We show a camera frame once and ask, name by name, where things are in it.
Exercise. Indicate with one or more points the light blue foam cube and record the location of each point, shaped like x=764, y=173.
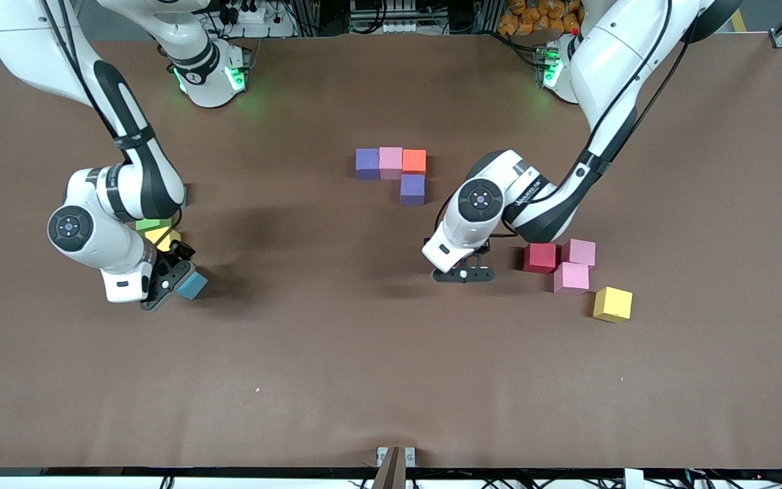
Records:
x=195, y=286

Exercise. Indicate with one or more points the purple foam cube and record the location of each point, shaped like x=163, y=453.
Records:
x=367, y=163
x=412, y=189

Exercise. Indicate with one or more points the orange foam cube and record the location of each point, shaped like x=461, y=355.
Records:
x=414, y=161

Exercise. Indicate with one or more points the pink foam cube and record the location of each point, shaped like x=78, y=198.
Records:
x=571, y=278
x=391, y=161
x=580, y=252

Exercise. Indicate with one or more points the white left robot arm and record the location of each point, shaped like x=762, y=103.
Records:
x=608, y=54

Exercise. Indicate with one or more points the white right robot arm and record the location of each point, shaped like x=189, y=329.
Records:
x=113, y=251

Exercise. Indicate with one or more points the yellow foam cube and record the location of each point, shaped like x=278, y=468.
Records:
x=613, y=304
x=160, y=236

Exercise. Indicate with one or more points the green foam cube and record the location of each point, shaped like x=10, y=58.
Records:
x=150, y=223

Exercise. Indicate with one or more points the red foam cube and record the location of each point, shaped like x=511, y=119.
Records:
x=540, y=257

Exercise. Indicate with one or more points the table cover sheet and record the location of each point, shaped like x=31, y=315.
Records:
x=391, y=339

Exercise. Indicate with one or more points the white power strip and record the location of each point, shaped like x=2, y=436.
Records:
x=398, y=27
x=275, y=30

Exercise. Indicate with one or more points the small metal edge bracket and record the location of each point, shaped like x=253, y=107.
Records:
x=382, y=454

